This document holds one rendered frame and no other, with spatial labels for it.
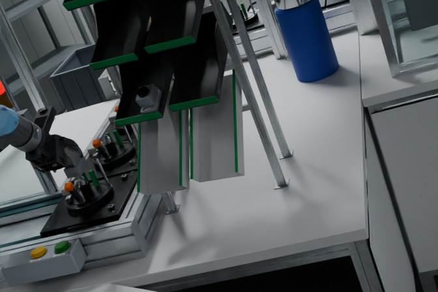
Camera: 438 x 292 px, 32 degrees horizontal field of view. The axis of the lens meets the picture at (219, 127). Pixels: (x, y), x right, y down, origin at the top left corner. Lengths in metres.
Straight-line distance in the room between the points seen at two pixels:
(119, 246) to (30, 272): 0.24
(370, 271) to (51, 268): 0.80
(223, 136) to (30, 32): 4.38
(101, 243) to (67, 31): 4.54
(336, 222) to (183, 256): 0.40
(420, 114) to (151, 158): 0.89
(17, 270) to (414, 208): 1.30
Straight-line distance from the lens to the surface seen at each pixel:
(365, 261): 1.87
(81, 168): 2.14
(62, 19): 6.45
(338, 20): 3.10
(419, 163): 2.57
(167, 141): 2.04
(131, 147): 2.38
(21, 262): 2.08
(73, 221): 2.13
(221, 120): 2.00
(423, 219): 2.68
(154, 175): 2.04
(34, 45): 6.26
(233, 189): 2.18
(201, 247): 1.97
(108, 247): 2.04
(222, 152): 1.97
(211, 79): 1.93
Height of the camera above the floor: 1.83
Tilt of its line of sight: 22 degrees down
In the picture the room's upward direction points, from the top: 21 degrees counter-clockwise
